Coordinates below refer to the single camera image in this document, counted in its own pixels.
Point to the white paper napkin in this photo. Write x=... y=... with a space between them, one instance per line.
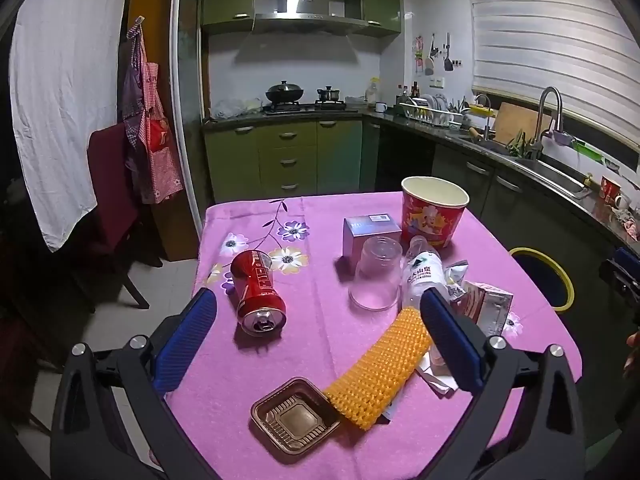
x=434 y=371

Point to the steel range hood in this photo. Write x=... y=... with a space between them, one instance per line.
x=334 y=17

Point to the white milk carton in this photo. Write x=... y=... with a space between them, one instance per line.
x=486 y=305

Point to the purple cardboard box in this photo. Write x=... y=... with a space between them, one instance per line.
x=357 y=230

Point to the small steel pot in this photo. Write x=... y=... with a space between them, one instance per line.
x=328 y=94

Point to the black wok with lid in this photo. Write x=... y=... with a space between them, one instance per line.
x=284 y=93

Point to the clear water bottle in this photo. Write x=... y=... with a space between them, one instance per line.
x=422 y=270

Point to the red paper bucket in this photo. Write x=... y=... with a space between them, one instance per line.
x=431 y=207

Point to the white hanging cloth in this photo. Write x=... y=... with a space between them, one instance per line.
x=63 y=88

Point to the red mug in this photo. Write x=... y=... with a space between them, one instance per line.
x=609 y=190

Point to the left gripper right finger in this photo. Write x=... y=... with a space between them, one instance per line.
x=523 y=420

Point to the red soda can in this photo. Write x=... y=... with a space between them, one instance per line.
x=260 y=309

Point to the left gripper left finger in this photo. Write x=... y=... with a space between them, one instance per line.
x=89 y=439

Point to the wooden cutting board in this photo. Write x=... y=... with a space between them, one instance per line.
x=512 y=119

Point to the dark red chair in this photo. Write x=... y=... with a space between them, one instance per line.
x=116 y=213

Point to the white window blind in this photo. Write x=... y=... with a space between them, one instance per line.
x=581 y=47

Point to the person right hand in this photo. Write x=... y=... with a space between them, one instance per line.
x=631 y=365

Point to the brown plastic tray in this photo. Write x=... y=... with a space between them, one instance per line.
x=296 y=417

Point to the silver wrapper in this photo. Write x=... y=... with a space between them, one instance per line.
x=454 y=278

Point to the red patterned apron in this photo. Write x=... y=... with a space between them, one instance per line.
x=151 y=154

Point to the clear plastic cup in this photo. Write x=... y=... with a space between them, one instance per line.
x=376 y=283

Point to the pink checked dish cloth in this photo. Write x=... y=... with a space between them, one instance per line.
x=627 y=221

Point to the white dish rack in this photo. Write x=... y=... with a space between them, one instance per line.
x=429 y=112

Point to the yellow rimmed trash bin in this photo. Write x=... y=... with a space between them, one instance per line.
x=550 y=278

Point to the orange foam net sleeve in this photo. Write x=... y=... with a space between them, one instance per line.
x=362 y=394

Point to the white mug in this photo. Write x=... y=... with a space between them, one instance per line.
x=621 y=202

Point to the steel kitchen sink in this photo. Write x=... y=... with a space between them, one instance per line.
x=547 y=175

